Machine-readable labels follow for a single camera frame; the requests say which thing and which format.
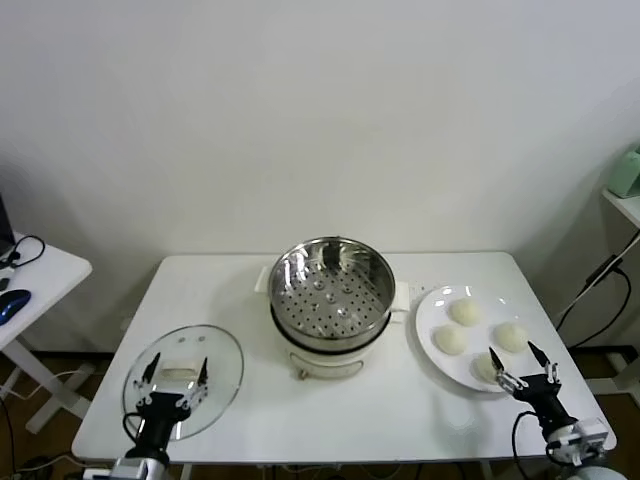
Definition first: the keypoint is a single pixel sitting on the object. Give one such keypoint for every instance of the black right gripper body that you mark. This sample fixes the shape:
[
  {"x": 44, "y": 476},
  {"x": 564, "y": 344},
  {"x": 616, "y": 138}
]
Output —
[{"x": 545, "y": 400}]

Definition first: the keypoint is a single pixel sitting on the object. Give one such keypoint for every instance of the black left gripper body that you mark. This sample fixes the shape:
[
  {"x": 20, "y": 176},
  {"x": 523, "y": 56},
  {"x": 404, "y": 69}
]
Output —
[{"x": 160, "y": 410}]

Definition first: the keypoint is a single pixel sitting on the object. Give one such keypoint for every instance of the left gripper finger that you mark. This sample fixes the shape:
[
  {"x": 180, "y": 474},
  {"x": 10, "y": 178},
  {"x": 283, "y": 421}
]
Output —
[
  {"x": 202, "y": 372},
  {"x": 151, "y": 370}
]

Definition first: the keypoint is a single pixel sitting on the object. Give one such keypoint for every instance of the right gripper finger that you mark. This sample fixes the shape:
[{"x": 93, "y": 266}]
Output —
[
  {"x": 537, "y": 352},
  {"x": 496, "y": 361}
]

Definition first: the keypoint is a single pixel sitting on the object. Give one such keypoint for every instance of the white steamed baozi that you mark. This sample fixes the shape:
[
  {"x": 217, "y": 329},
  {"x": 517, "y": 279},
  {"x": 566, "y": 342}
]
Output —
[
  {"x": 484, "y": 370},
  {"x": 510, "y": 336},
  {"x": 465, "y": 312},
  {"x": 450, "y": 340}
]

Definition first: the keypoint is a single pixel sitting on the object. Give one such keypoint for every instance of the stainless steel steamer basket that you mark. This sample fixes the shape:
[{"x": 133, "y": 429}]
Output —
[{"x": 300, "y": 300}]

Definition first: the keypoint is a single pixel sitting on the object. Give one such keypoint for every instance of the glass pot lid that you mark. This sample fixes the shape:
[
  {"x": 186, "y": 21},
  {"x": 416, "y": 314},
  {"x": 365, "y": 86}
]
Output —
[{"x": 220, "y": 360}]

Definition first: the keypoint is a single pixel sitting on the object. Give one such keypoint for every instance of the white round plate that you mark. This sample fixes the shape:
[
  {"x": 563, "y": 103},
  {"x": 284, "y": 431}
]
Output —
[{"x": 435, "y": 320}]

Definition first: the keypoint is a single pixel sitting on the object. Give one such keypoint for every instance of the white electric cooker base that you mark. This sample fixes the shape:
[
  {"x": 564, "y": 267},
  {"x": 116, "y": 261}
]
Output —
[{"x": 325, "y": 362}]

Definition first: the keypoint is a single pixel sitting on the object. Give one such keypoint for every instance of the white side desk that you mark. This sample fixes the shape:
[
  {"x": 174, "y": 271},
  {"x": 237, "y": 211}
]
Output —
[{"x": 55, "y": 270}]

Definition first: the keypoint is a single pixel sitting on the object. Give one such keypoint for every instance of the blue computer mouse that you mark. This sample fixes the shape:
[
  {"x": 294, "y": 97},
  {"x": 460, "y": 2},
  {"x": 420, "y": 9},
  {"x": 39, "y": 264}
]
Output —
[{"x": 12, "y": 302}]

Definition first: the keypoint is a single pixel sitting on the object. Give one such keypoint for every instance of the pale green box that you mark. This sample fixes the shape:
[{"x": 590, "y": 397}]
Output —
[{"x": 625, "y": 175}]

